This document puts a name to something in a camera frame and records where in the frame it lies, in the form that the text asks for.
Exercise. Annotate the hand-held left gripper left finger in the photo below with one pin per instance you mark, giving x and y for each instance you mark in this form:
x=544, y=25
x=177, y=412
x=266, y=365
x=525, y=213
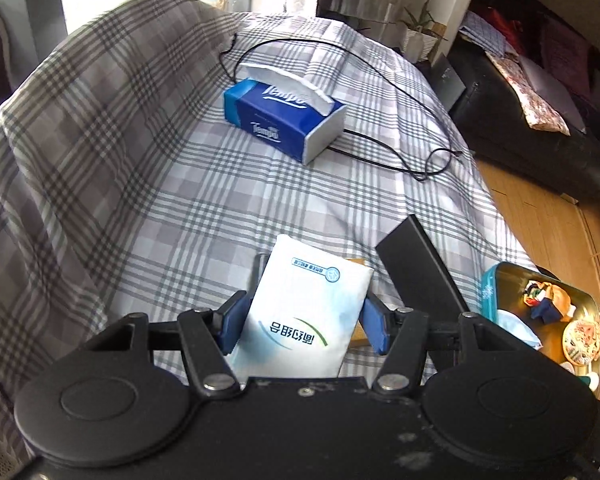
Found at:
x=230, y=326

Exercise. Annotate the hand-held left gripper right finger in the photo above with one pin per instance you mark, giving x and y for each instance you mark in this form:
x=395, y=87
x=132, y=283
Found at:
x=375, y=326

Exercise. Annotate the white tissue packet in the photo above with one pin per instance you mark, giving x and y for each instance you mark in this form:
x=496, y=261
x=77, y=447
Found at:
x=305, y=310

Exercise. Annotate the teal metal tin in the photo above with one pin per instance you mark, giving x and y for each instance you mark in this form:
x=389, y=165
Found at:
x=490, y=290

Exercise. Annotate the round patterned coin purse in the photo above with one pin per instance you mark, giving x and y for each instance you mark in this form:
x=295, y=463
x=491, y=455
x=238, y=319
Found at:
x=581, y=341

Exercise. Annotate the brown cardboard piece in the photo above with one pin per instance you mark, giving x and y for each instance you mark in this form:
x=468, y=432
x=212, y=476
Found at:
x=357, y=336

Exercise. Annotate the black flat panel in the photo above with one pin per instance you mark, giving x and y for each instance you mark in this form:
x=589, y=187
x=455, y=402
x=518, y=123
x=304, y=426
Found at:
x=420, y=270

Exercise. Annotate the grey plaid blanket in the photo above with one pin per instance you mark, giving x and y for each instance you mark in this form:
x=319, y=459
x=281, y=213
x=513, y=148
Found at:
x=130, y=160

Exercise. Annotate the blue tissue box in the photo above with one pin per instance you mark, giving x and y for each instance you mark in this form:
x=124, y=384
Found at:
x=280, y=115

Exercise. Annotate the black leather sofa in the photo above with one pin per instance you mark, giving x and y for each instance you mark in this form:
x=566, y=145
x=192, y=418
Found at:
x=530, y=140

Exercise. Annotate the black flat device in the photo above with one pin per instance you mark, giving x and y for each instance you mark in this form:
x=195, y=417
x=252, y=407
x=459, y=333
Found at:
x=449, y=81

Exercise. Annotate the floral cushion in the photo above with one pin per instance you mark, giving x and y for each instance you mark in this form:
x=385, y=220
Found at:
x=530, y=95

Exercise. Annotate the potted plant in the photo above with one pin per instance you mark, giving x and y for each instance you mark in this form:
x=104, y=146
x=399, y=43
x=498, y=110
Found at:
x=420, y=30

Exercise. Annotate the blue plaid cloth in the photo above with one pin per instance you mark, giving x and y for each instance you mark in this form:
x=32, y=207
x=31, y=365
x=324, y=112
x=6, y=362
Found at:
x=482, y=30

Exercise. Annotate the cabinet with translucent cover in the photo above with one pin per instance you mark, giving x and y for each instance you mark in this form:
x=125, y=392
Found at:
x=360, y=2

